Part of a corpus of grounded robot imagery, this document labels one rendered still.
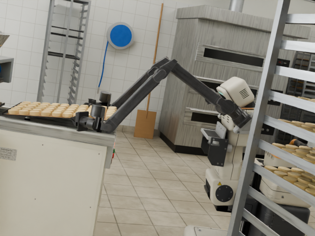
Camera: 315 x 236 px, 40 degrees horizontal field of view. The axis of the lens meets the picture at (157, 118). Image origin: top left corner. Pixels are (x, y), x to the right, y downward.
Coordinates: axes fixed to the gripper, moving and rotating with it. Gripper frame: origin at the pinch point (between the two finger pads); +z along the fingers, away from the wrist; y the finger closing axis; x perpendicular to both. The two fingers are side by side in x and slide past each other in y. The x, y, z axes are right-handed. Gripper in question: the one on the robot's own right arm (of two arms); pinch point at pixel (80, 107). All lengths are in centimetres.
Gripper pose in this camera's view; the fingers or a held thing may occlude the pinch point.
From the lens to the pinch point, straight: 270.3
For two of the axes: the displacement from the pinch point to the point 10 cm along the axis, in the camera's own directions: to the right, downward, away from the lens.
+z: -6.7, 0.6, -7.4
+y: 1.0, -9.8, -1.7
